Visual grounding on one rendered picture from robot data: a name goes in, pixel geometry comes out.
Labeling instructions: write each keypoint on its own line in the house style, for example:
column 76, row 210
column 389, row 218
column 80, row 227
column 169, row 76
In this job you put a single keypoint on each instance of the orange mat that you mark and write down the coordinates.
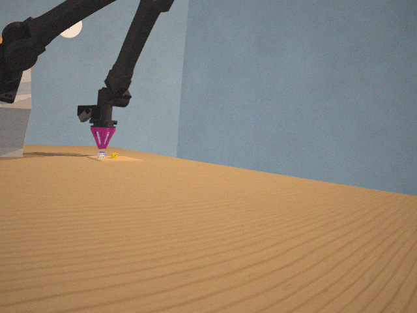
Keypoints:
column 118, row 159

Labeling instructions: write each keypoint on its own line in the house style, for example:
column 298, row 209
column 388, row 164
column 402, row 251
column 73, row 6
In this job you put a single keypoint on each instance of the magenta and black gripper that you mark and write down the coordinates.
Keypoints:
column 105, row 113

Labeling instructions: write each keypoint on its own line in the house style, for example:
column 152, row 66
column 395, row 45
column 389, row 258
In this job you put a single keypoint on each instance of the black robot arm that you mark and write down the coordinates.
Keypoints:
column 22, row 44

